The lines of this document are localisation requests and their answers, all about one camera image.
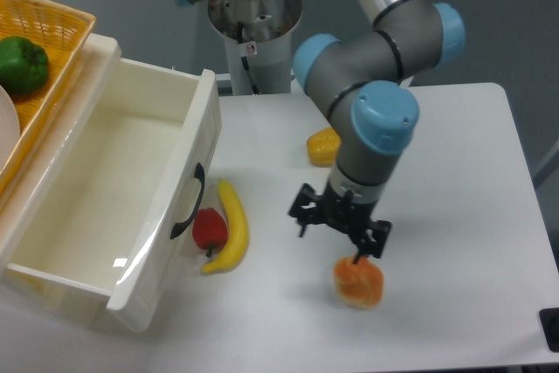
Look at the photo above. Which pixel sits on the orange bread roll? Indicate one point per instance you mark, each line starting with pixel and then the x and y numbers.
pixel 359 284

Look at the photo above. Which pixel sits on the yellow banana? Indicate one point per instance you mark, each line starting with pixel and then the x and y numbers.
pixel 239 232

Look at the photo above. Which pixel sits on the white drawer cabinet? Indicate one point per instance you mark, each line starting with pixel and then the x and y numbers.
pixel 34 178

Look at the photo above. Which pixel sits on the black corner device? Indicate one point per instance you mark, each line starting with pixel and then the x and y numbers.
pixel 549 318

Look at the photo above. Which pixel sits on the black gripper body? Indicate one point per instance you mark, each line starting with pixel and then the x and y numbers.
pixel 342 212

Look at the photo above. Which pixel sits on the red bell pepper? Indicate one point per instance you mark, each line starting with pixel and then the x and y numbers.
pixel 209 231

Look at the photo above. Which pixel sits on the white plate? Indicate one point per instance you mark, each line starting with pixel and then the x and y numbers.
pixel 9 127

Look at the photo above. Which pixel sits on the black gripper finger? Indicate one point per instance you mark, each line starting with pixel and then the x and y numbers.
pixel 304 209
pixel 370 239

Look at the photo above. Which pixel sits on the yellow bell pepper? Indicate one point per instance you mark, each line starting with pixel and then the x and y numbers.
pixel 322 147

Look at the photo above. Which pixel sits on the green bell pepper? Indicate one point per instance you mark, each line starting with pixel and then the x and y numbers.
pixel 24 65

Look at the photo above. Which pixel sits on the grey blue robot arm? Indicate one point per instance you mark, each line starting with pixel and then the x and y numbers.
pixel 357 87

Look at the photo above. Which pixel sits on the yellow woven basket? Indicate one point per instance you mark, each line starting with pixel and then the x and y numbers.
pixel 40 43

